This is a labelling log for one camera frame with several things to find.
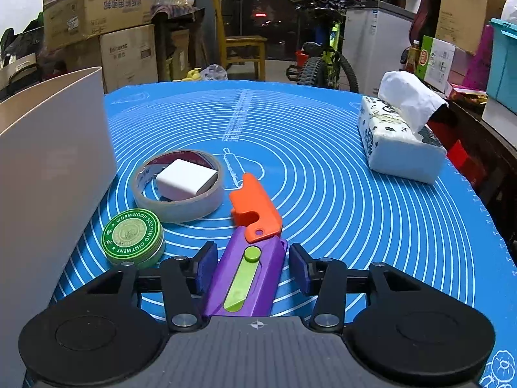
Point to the blue silicone baking mat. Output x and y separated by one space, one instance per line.
343 194

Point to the turquoise plastic storage bin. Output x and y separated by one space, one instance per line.
505 68

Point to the wooden chair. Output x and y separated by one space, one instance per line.
242 44

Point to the white tissue pack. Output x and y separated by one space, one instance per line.
400 155

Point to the green round ointment tin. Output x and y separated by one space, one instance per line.
131 236

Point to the yellow plastic toy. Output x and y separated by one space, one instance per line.
192 75

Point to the flat plain cardboard box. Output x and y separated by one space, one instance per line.
464 8

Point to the open taped cardboard box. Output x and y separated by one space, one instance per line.
97 16

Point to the amber drink bottle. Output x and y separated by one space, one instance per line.
412 58

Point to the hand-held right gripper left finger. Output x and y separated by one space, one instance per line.
206 268

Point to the grey tape roll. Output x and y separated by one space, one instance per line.
177 212

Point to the purple toy knife orange blade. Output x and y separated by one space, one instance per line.
271 275

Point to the white chest freezer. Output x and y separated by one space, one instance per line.
375 48

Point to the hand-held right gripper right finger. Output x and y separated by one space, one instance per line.
301 270

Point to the green and white carton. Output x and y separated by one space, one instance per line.
438 61

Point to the white charger block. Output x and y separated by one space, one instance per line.
185 178

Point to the red bucket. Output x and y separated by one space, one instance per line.
302 58

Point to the dark wooden side table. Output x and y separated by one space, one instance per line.
177 40

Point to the green black bicycle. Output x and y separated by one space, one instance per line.
314 73

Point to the crumpled grey plastic bag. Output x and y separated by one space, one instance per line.
214 72

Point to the beige plastic storage bin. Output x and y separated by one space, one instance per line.
48 169

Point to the dark wooden sideboard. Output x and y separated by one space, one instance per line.
484 149

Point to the sealed brown cardboard box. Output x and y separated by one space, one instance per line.
129 58

